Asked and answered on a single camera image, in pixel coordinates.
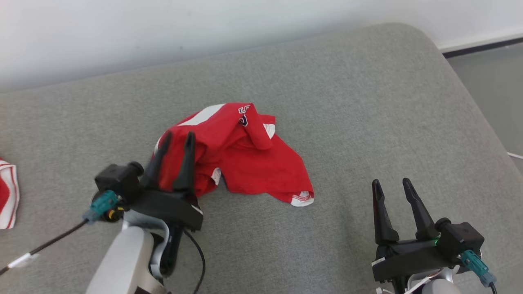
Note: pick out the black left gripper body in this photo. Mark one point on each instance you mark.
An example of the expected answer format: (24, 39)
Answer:
(167, 206)

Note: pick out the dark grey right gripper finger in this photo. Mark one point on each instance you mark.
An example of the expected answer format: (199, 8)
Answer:
(383, 220)
(421, 216)

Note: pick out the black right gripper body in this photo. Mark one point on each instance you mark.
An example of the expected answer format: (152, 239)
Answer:
(408, 259)

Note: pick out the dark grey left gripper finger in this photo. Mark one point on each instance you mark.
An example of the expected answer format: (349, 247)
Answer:
(186, 167)
(158, 163)

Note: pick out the red basketball shorts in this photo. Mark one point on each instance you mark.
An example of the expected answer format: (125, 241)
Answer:
(253, 163)

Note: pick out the red basketball jersey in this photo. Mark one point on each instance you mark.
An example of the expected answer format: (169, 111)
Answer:
(6, 196)

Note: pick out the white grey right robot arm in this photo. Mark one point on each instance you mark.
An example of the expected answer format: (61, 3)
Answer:
(439, 286)

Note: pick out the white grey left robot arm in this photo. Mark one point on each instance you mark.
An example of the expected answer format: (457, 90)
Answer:
(126, 257)

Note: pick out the grey fabric sofa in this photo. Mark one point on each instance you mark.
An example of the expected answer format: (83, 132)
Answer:
(327, 102)

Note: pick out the dark skirting strip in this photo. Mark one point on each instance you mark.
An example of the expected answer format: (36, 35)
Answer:
(482, 46)

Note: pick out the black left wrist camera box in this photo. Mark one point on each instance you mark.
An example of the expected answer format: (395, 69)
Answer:
(118, 179)

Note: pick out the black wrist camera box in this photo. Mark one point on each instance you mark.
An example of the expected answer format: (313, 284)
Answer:
(118, 179)
(461, 239)

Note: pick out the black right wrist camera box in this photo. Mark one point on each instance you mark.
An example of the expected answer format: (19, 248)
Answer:
(461, 239)

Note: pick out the teal left camera connector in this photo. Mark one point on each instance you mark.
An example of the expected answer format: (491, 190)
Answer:
(101, 204)

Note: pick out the teal camera connector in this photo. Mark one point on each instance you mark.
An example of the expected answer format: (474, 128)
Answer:
(476, 263)
(101, 204)

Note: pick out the teal right camera connector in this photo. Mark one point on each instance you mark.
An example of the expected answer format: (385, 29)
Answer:
(476, 263)

